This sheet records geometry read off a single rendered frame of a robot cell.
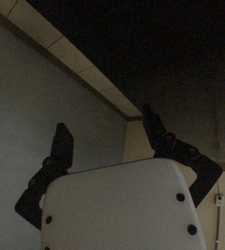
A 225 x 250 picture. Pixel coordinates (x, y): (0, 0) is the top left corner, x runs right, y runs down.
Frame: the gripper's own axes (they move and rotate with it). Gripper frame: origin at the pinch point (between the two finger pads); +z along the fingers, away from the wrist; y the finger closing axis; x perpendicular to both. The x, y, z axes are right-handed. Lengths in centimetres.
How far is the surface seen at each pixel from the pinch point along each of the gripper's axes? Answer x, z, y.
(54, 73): -50, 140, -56
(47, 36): -14, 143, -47
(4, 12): 18, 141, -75
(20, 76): -33, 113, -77
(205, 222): -199, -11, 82
